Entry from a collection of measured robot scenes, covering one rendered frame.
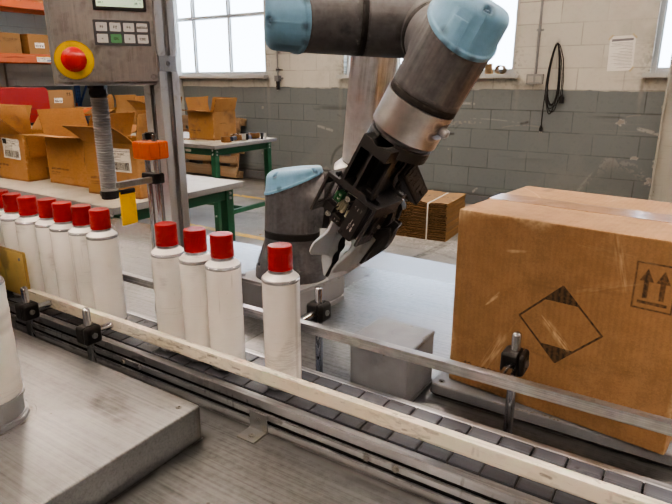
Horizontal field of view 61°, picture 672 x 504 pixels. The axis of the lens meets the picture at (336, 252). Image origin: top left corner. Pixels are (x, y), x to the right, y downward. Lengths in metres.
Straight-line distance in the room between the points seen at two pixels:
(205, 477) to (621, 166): 5.53
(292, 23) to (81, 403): 0.56
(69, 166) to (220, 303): 2.43
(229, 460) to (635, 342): 0.52
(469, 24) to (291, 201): 0.66
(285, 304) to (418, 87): 0.34
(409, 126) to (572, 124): 5.48
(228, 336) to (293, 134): 6.72
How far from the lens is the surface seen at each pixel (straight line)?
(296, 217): 1.14
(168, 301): 0.92
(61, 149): 3.24
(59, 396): 0.89
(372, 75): 1.07
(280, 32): 0.65
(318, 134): 7.28
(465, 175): 6.40
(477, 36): 0.57
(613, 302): 0.78
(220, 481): 0.76
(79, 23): 1.07
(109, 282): 1.06
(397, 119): 0.59
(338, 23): 0.65
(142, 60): 1.07
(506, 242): 0.81
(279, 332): 0.78
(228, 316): 0.84
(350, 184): 0.61
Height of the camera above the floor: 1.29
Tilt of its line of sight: 17 degrees down
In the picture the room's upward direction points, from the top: straight up
